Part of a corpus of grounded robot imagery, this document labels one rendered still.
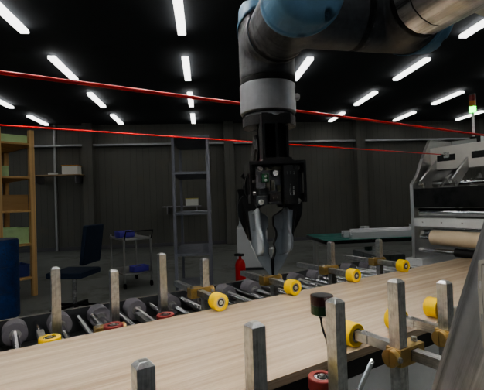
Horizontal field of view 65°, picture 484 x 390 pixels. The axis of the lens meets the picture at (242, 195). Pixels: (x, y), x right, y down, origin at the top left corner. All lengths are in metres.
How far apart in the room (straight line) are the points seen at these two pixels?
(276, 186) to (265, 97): 0.11
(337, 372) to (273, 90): 0.77
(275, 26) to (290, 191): 0.19
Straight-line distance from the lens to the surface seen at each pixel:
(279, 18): 0.42
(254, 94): 0.50
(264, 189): 0.47
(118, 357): 1.44
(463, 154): 3.71
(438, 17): 0.44
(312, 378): 1.20
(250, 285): 2.65
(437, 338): 1.45
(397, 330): 1.24
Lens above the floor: 1.41
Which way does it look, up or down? 1 degrees up
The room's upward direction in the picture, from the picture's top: 2 degrees counter-clockwise
